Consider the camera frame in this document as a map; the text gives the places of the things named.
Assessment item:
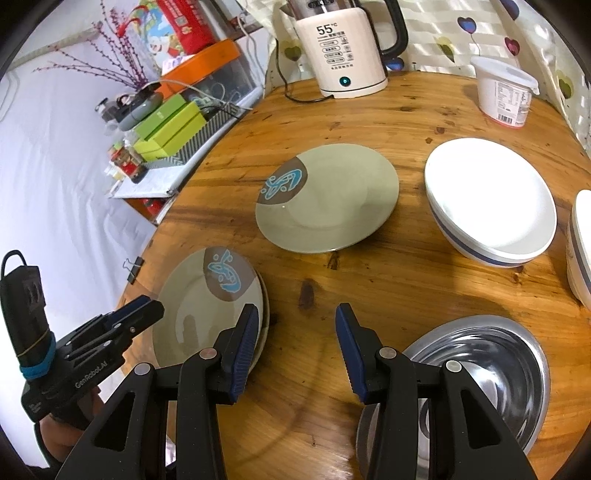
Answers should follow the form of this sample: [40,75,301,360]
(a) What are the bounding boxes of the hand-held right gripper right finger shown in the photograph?
[335,302,539,480]

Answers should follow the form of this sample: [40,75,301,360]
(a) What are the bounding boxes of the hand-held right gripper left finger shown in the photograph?
[55,304,260,480]

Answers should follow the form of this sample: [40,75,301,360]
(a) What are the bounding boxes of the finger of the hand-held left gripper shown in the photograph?
[62,323,136,366]
[104,298,165,334]

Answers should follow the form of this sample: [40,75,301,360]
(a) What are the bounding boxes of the beige plate with blue motif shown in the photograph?
[255,143,400,254]
[249,272,273,370]
[152,247,265,370]

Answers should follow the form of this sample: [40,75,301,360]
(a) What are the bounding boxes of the stainless steel bowl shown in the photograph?
[355,315,551,480]

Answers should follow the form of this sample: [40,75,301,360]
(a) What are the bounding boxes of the white bowl with blue stripe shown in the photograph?
[424,137,558,268]
[566,189,591,310]

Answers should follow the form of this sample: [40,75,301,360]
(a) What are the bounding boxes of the person's left hand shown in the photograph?
[34,388,103,469]

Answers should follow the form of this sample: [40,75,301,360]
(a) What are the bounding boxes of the black binder clip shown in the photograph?
[122,256,145,283]

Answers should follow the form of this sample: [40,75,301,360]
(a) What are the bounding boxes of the white paper sheet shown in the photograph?
[108,164,186,200]

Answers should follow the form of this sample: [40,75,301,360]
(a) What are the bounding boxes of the small jar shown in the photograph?
[110,142,148,184]

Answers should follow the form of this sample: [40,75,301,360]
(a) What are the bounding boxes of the white cloth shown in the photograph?
[0,60,160,462]

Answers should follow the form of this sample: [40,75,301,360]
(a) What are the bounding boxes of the striped basket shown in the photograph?
[141,104,242,169]

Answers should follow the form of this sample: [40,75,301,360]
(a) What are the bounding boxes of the light green box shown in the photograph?
[137,102,207,151]

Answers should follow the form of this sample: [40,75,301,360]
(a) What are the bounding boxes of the dark green box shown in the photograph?
[134,95,189,139]

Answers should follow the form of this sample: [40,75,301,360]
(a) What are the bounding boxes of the grey handheld device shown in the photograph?
[96,87,165,133]

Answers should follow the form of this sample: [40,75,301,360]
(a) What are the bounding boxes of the purple flower branches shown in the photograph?
[32,7,153,88]

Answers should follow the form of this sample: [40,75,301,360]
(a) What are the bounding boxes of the orange lid storage box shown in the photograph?
[159,39,257,112]

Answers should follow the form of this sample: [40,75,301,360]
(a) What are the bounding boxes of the colourful printed box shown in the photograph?
[124,4,178,70]

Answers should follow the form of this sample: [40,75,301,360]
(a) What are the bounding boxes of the red package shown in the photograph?
[154,0,218,54]

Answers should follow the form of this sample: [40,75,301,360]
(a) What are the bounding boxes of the white plastic tub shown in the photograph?
[470,56,540,127]

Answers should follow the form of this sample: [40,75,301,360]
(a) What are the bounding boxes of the white electric kettle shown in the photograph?
[276,0,409,99]

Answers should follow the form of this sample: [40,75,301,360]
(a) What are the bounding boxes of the heart print curtain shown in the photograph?
[259,0,591,153]

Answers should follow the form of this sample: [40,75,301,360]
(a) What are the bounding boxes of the black kettle cable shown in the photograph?
[276,39,334,103]

